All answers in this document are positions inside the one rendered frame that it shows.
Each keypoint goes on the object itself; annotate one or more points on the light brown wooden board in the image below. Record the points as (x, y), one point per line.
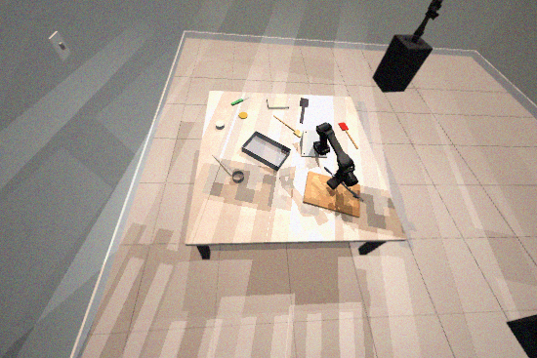
(340, 200)

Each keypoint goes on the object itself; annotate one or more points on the wooden spoon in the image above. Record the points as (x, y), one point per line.
(297, 132)

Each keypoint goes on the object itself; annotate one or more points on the red spatula with wooden handle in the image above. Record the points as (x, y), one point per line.
(345, 128)

